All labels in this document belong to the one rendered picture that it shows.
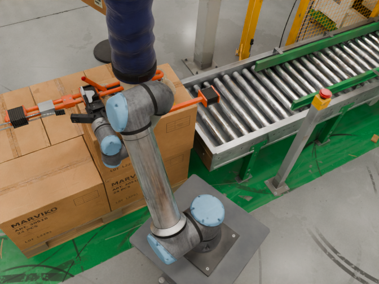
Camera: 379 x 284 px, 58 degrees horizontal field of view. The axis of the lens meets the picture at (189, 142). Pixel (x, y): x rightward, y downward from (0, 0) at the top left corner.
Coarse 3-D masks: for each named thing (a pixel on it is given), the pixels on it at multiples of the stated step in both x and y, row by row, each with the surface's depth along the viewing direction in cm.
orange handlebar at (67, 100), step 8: (160, 72) 186; (152, 80) 183; (120, 88) 177; (64, 96) 170; (72, 96) 171; (80, 96) 173; (200, 96) 176; (64, 104) 167; (72, 104) 169; (184, 104) 172; (192, 104) 175
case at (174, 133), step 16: (112, 80) 199; (176, 80) 203; (176, 96) 194; (80, 112) 185; (176, 112) 187; (192, 112) 193; (160, 128) 191; (176, 128) 198; (192, 128) 206; (96, 144) 176; (160, 144) 202; (176, 144) 210; (192, 144) 219; (96, 160) 196; (128, 160) 199; (112, 176) 204
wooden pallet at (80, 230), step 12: (132, 204) 253; (144, 204) 254; (108, 216) 239; (120, 216) 247; (72, 228) 227; (84, 228) 240; (48, 240) 222; (60, 240) 234; (24, 252) 219; (36, 252) 226
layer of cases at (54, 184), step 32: (0, 96) 240; (32, 96) 242; (0, 128) 223; (32, 128) 224; (64, 128) 226; (0, 160) 208; (32, 160) 210; (64, 160) 211; (0, 192) 196; (32, 192) 197; (64, 192) 198; (96, 192) 209; (128, 192) 228; (0, 224) 185; (32, 224) 200; (64, 224) 218
